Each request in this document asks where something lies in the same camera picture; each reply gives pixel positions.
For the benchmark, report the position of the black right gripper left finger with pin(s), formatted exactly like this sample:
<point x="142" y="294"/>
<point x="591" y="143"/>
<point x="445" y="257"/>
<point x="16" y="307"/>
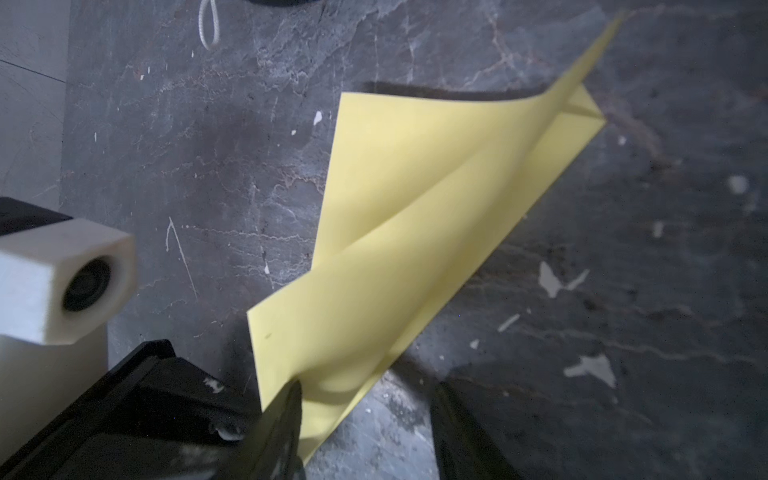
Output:
<point x="269" y="450"/>

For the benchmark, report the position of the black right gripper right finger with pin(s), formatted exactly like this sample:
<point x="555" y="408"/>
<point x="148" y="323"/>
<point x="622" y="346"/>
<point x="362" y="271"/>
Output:
<point x="463" y="449"/>

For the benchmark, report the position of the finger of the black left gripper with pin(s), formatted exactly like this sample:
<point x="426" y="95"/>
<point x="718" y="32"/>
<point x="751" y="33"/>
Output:
<point x="153" y="416"/>

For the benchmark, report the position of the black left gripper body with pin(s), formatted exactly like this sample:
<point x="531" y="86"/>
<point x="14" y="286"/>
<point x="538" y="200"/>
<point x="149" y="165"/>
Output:
<point x="17" y="216"/>

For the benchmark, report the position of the yellow square paper sheet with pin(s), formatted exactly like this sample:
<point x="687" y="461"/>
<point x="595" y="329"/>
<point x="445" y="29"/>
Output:
<point x="419" y="193"/>

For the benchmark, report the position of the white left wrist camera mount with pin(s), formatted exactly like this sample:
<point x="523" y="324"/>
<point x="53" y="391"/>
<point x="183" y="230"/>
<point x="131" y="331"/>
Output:
<point x="60" y="285"/>

